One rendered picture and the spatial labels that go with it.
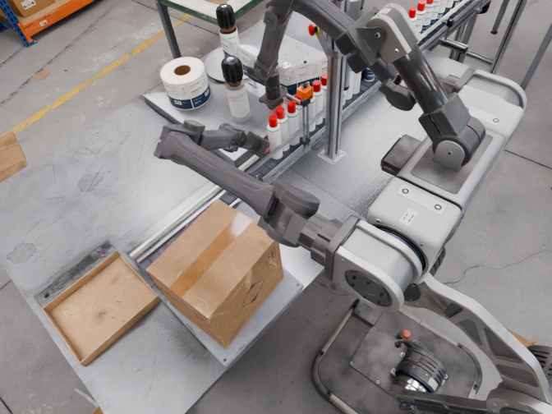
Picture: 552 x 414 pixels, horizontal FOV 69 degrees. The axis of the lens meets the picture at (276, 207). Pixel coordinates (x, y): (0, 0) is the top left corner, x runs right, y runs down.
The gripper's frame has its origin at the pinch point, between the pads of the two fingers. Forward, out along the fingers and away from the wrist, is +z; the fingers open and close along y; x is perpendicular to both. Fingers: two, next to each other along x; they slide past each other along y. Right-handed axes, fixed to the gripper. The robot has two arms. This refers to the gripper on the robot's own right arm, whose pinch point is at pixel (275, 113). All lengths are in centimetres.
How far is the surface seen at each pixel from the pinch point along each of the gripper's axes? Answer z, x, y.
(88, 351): 20, 14, 105
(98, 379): 20, 24, 107
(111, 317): 19, 10, 93
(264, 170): 13.9, 7.9, 16.4
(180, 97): 6.2, -46.5, 13.7
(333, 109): -8.0, 21.9, -8.6
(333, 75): -21.7, 20.5, -9.4
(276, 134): -0.5, 8.7, 8.5
